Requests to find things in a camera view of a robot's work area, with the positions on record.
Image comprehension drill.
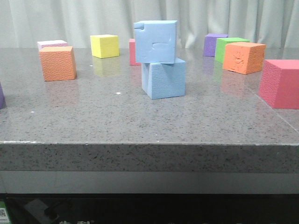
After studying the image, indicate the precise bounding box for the orange foam cube left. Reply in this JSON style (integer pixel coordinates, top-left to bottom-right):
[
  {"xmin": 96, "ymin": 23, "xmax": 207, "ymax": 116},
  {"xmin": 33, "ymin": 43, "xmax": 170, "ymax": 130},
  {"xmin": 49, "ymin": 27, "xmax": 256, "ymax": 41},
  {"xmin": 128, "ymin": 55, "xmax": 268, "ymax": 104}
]
[{"xmin": 39, "ymin": 46, "xmax": 77, "ymax": 81}]

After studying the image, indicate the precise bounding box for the red foam cube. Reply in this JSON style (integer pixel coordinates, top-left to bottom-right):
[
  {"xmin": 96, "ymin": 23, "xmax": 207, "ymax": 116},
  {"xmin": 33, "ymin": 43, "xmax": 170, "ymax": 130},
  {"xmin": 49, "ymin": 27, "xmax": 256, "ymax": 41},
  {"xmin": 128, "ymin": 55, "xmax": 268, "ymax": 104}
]
[
  {"xmin": 258, "ymin": 59, "xmax": 299, "ymax": 109},
  {"xmin": 129, "ymin": 38, "xmax": 141, "ymax": 65}
]

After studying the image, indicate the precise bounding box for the light blue dented foam cube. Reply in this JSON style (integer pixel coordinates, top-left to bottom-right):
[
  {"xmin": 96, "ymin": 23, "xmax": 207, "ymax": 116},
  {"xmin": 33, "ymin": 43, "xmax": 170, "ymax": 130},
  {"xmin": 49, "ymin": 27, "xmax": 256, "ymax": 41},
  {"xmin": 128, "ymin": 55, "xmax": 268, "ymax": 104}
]
[{"xmin": 134, "ymin": 20, "xmax": 177, "ymax": 64}]

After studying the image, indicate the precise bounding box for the green foam cube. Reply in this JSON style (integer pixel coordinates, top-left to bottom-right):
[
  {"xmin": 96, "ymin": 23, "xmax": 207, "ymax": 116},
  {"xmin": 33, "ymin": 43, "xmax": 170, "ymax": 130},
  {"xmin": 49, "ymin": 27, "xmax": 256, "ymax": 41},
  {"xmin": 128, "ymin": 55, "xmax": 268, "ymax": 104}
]
[{"xmin": 215, "ymin": 37, "xmax": 250, "ymax": 63}]

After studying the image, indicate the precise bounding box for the red foam cube right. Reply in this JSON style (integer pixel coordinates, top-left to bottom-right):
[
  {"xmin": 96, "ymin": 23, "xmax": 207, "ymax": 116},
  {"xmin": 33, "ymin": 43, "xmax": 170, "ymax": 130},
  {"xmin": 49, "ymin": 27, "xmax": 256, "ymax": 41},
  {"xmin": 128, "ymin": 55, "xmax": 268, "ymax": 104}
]
[{"xmin": 258, "ymin": 59, "xmax": 299, "ymax": 109}]

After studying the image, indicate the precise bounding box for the pink foam cube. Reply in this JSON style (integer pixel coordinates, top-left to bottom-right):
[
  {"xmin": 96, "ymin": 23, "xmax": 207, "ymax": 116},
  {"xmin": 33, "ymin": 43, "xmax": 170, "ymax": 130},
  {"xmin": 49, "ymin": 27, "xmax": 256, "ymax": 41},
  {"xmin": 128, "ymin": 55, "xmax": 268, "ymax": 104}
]
[{"xmin": 37, "ymin": 40, "xmax": 68, "ymax": 50}]

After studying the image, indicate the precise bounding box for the white curtain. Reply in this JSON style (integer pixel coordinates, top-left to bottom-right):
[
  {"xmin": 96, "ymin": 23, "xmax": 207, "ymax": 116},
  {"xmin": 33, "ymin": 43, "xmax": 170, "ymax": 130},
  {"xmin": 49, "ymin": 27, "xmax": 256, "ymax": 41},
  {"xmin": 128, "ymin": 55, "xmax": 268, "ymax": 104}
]
[{"xmin": 0, "ymin": 0, "xmax": 299, "ymax": 48}]

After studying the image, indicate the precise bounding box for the purple foam cube left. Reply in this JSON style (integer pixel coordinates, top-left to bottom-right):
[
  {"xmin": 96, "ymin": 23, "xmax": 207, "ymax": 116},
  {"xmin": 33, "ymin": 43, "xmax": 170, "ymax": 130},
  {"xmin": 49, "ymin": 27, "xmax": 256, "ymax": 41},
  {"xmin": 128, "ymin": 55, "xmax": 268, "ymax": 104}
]
[{"xmin": 0, "ymin": 84, "xmax": 5, "ymax": 109}]

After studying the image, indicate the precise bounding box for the orange foam cube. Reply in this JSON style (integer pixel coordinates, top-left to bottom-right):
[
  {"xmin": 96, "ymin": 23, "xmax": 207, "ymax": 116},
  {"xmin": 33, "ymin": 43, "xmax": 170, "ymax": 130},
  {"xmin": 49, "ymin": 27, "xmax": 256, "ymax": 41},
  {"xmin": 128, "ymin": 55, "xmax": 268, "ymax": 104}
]
[
  {"xmin": 222, "ymin": 42, "xmax": 266, "ymax": 75},
  {"xmin": 39, "ymin": 46, "xmax": 77, "ymax": 81}
]

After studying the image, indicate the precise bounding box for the yellow foam cube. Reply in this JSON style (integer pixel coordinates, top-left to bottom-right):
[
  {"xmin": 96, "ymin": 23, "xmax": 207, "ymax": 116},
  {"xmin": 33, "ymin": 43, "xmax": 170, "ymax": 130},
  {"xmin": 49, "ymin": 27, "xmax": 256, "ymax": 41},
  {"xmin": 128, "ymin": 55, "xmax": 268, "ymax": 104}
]
[{"xmin": 90, "ymin": 35, "xmax": 120, "ymax": 58}]

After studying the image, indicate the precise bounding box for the purple foam cube right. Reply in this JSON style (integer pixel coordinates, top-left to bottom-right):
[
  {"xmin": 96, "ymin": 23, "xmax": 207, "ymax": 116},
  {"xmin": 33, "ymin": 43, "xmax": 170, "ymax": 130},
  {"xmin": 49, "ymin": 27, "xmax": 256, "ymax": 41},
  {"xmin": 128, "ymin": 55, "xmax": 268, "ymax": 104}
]
[{"xmin": 203, "ymin": 34, "xmax": 228, "ymax": 57}]

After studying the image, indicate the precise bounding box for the orange foam cube right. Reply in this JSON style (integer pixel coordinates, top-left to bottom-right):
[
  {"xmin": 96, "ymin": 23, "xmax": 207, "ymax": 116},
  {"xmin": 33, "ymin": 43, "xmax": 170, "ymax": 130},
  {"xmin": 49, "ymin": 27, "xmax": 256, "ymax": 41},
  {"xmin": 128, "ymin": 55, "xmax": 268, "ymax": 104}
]
[{"xmin": 222, "ymin": 42, "xmax": 266, "ymax": 75}]

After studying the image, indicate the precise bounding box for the red foam cube back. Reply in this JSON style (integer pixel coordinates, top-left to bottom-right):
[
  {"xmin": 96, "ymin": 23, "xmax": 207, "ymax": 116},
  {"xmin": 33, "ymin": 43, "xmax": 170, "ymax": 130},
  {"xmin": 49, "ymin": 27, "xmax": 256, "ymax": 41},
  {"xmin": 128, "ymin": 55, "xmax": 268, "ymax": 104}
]
[{"xmin": 129, "ymin": 38, "xmax": 141, "ymax": 65}]

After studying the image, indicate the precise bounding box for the purple foam cube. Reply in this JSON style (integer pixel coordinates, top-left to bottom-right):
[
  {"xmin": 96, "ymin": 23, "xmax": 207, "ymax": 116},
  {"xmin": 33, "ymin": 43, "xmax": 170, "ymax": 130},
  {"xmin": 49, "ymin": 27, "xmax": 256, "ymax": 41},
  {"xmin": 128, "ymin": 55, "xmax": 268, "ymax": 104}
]
[
  {"xmin": 0, "ymin": 84, "xmax": 5, "ymax": 109},
  {"xmin": 203, "ymin": 34, "xmax": 228, "ymax": 57}
]

